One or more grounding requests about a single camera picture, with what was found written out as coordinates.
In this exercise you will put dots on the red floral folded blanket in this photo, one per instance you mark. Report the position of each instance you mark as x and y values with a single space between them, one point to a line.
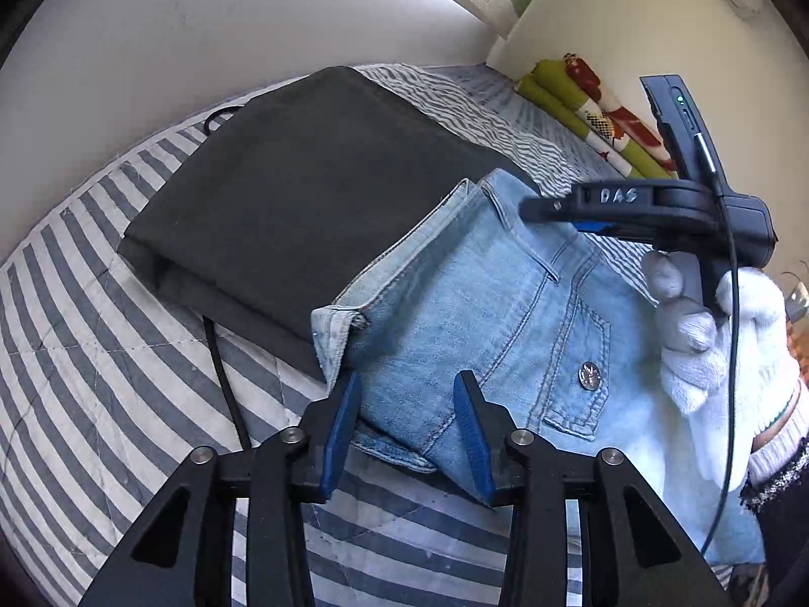
622 117

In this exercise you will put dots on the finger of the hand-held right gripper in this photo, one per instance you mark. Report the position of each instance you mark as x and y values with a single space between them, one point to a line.
550 210

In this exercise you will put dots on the person's right forearm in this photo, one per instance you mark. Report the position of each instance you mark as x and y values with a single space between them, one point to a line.
784 461

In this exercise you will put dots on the person's right hand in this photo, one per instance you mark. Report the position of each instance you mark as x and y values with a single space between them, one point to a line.
752 341

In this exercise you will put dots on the blue white striped quilt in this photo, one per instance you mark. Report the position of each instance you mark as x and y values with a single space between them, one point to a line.
95 360

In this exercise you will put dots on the black folded cloth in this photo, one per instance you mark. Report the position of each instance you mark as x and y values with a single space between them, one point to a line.
284 189

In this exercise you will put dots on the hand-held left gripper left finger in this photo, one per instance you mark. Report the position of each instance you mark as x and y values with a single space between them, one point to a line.
338 436

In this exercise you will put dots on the light blue denim jeans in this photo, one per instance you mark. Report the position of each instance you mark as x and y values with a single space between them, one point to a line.
474 303

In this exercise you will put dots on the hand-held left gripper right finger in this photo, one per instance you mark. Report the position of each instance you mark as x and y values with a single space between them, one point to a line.
471 436

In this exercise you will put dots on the green folded blanket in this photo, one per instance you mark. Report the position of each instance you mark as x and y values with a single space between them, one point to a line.
550 85

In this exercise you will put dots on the potted plant white pot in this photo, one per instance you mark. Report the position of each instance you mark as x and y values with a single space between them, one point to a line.
797 294

